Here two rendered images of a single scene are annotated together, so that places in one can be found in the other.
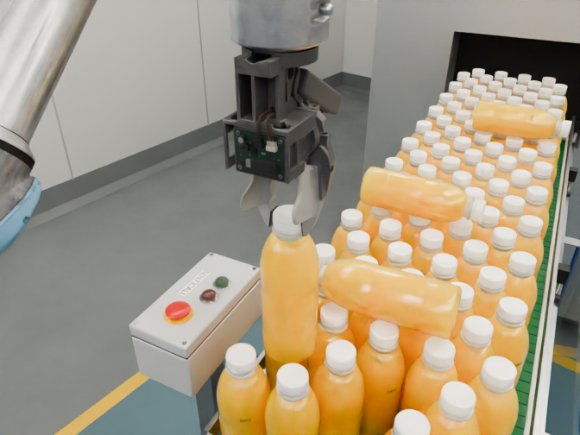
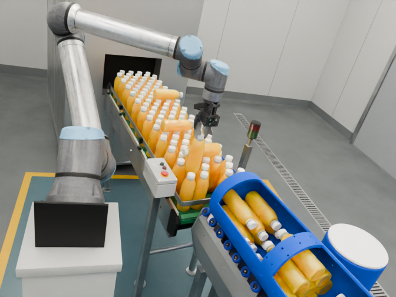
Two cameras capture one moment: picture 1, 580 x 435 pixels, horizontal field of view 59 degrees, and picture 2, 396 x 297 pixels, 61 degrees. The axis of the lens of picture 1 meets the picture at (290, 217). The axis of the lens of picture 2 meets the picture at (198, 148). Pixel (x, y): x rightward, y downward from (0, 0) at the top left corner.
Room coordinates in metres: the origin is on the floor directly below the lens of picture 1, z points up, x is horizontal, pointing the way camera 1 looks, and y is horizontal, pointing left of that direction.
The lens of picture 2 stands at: (-0.25, 1.27, 2.02)
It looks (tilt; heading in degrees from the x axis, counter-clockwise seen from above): 28 degrees down; 301
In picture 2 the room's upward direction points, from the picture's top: 14 degrees clockwise
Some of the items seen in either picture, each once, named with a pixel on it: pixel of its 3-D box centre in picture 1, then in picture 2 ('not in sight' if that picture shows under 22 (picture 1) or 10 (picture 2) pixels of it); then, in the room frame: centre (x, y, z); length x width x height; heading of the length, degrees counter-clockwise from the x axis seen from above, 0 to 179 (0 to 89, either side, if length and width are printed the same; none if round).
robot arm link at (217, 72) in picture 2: not in sight; (216, 76); (0.49, 0.01, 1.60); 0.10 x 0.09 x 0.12; 28
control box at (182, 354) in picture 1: (202, 318); (159, 177); (0.60, 0.14, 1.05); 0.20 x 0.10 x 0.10; 153
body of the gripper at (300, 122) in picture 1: (276, 109); (209, 112); (0.48, 0.01, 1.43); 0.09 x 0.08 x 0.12; 153
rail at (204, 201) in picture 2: not in sight; (216, 199); (0.35, -0.06, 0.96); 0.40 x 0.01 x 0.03; 63
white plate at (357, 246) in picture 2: not in sight; (357, 244); (-0.32, -0.25, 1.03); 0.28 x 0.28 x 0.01
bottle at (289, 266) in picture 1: (289, 289); (195, 154); (0.50, 0.00, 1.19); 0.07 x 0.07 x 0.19
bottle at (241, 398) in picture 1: (244, 412); (187, 192); (0.46, 0.06, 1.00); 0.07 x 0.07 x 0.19
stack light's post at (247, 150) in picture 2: not in sight; (227, 213); (0.45, -0.52, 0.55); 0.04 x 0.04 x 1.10; 63
